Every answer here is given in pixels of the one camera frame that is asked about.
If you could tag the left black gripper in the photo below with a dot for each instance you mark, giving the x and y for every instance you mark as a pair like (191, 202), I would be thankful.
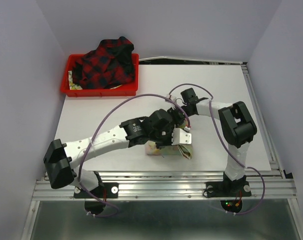
(169, 129)

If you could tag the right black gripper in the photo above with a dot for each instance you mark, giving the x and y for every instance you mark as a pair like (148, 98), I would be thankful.
(176, 121)

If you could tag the pastel floral skirt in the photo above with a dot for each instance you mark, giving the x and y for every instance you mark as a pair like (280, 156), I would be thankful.
(182, 150)

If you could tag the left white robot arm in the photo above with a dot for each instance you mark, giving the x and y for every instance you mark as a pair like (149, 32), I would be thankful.
(64, 161)

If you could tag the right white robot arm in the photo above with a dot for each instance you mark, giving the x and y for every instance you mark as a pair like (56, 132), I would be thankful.
(235, 129)

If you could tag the red plastic bin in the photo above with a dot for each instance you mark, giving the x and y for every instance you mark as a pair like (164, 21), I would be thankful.
(71, 90)

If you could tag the red black plaid skirt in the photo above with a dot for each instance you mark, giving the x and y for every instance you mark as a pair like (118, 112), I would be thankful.
(108, 66)

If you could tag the yellow floral cloth in bin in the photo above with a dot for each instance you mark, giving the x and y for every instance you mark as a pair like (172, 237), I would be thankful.
(73, 83)

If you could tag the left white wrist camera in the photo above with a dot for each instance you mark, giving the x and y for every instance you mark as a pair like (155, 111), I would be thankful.
(181, 137)

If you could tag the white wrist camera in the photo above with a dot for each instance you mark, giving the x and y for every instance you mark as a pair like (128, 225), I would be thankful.
(181, 137)
(171, 99)

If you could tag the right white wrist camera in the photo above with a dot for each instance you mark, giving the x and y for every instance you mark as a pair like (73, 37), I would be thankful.
(171, 99)

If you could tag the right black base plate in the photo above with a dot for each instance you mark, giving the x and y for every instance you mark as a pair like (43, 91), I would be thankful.
(220, 189)

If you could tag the aluminium right rail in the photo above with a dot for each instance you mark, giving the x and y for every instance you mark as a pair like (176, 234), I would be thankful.
(272, 153)

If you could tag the aluminium front rail frame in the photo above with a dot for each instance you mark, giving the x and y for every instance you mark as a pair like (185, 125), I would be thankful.
(168, 186)

